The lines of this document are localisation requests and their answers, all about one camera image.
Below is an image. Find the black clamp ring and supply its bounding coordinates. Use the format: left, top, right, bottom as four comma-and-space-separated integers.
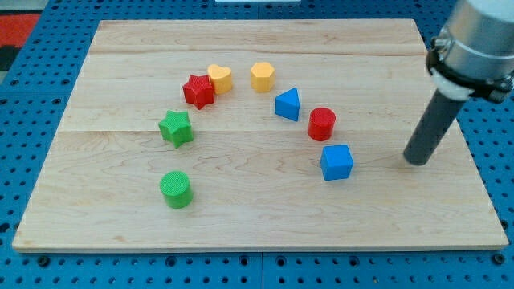
426, 36, 514, 104

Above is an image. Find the light wooden board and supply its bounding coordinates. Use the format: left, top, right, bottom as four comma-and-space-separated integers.
12, 19, 508, 253

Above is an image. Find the green star block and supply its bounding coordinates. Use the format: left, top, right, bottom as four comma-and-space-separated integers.
158, 110, 194, 149

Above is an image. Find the blue triangle block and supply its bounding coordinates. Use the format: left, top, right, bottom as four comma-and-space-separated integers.
274, 88, 300, 122

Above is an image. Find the green cylinder block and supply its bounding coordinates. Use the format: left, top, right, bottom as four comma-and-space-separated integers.
160, 171, 193, 209

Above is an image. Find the red star block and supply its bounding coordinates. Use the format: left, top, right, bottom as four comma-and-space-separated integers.
182, 75, 214, 110

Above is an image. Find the yellow hexagon block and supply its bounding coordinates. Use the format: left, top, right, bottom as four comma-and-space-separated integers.
250, 62, 275, 92

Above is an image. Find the yellow heart block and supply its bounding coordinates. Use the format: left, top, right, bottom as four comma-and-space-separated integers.
207, 64, 233, 95

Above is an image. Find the blue cube block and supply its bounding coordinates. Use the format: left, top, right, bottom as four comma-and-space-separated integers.
320, 144, 354, 181

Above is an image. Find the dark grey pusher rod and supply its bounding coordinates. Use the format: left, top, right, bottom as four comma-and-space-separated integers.
403, 90, 465, 166

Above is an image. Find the red cylinder block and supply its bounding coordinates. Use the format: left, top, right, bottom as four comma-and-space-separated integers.
308, 107, 337, 141

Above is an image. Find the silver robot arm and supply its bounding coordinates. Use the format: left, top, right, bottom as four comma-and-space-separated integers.
441, 0, 513, 80

